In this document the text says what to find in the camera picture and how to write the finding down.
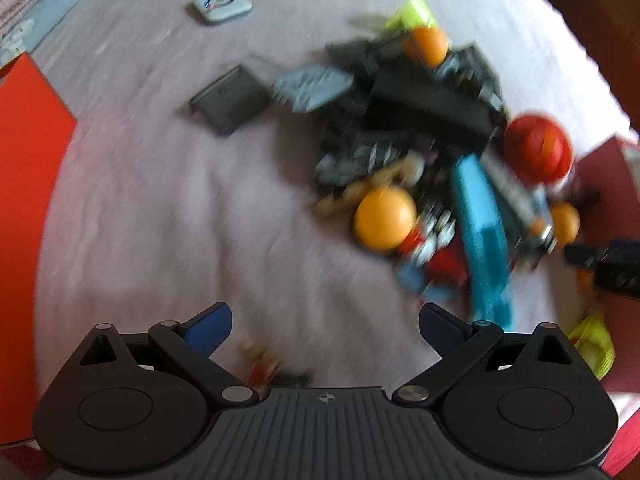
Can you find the small figure toy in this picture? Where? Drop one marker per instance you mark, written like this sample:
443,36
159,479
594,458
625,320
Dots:
260,362

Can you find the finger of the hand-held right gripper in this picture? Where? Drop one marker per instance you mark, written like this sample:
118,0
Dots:
585,255

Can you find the red box lid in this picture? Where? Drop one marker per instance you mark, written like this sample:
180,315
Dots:
27,210

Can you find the light blue plastic holder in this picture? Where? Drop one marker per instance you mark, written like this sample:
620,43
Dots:
482,240

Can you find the neon yellow shuttlecock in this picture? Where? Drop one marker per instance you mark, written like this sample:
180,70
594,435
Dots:
595,345
412,12

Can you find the wooden block piece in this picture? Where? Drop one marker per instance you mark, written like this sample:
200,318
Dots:
350,195

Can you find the dark grey toy car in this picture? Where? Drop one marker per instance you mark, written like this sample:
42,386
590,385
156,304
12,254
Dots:
470,70

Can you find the white cream tube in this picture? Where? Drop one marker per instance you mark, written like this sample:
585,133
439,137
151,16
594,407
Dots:
510,187

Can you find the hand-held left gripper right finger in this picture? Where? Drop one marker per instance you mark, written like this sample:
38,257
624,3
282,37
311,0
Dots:
440,329

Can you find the dark grey square tile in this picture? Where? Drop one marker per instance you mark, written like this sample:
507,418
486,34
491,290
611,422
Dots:
230,100

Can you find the striped blue pink blanket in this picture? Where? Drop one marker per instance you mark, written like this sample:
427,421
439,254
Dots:
40,10

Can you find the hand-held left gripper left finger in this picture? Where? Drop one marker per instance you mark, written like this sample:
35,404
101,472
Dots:
210,329

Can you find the orange ball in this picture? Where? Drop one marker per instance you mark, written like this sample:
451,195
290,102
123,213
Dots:
565,222
385,220
426,46

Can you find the red cardboard box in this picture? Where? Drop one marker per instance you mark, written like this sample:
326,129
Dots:
612,180

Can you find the white red robot figure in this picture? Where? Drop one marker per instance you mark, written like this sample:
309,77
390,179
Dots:
435,242

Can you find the red ball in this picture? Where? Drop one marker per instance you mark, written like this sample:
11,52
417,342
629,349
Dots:
537,149

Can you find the black transparent box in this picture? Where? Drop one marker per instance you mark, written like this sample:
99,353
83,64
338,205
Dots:
430,105

